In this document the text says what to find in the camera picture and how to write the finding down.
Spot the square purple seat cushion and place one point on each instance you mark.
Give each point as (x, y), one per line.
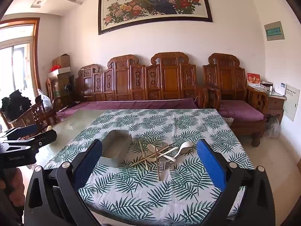
(239, 110)

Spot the grey metal tray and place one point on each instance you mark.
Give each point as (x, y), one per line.
(115, 143)

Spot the long purple sofa cushion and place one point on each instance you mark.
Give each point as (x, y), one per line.
(131, 104)

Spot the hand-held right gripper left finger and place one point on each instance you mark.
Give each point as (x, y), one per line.
(89, 167)

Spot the leaf print tablecloth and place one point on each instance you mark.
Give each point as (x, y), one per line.
(164, 127)

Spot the black fan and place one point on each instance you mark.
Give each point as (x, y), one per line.
(68, 91)

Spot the clear plastic bag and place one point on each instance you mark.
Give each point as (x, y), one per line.
(44, 101)

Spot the clear plastic fork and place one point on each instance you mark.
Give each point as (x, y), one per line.
(161, 167)

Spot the carved wooden sofa bench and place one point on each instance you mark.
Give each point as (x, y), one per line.
(169, 77)

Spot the wooden chopstick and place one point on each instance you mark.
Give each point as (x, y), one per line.
(143, 155)
(150, 156)
(164, 151)

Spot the grey floor bag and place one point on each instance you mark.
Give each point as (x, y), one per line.
(274, 127)

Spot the wooden door frame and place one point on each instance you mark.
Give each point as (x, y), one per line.
(36, 51)

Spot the person's left forearm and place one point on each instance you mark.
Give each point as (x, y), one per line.
(11, 186)

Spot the stacked cardboard boxes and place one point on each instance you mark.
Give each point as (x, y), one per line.
(60, 80)

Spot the white wall panel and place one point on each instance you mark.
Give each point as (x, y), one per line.
(291, 102)

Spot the green wall sign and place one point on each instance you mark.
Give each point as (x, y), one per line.
(274, 30)

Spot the large white plastic spoon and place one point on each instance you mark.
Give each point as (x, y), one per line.
(184, 146)

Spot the black cloth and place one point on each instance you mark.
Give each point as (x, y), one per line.
(16, 103)

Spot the carved wooden armchair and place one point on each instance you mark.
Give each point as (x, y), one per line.
(225, 75)

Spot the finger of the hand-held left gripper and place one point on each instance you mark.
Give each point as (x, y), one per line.
(44, 138)
(23, 131)

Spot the wooden side table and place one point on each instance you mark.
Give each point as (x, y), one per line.
(275, 103)

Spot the red ornament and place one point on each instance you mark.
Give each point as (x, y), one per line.
(55, 68)

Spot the white desk device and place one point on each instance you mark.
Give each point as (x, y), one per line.
(280, 89)

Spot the framed peacock painting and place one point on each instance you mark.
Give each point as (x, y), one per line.
(152, 2)

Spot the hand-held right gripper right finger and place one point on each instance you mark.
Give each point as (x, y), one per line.
(211, 163)

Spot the brown cardboard box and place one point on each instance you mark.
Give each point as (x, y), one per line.
(62, 61)

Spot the wooden dining chair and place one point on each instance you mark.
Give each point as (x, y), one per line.
(33, 116)

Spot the white tissue box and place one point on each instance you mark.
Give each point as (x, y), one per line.
(266, 85)

